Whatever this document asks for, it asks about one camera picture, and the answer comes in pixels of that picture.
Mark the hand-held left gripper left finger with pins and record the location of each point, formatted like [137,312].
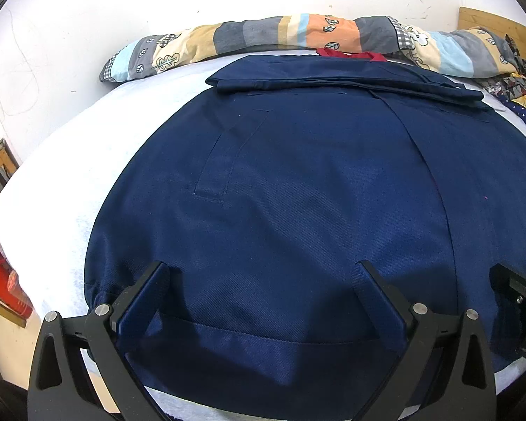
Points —
[142,294]

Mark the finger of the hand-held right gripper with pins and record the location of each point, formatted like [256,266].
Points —
[515,287]

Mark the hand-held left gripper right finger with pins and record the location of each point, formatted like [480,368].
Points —
[377,307]

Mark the navy blue jacket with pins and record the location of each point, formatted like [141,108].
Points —
[289,175]

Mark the white bed sheet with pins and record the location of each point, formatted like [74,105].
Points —
[61,162]

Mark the wooden headboard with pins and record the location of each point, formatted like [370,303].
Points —
[486,19]

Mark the patchwork patterned quilt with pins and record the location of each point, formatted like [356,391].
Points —
[289,30]

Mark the wooden furniture frame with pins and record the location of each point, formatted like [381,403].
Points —
[0,162]

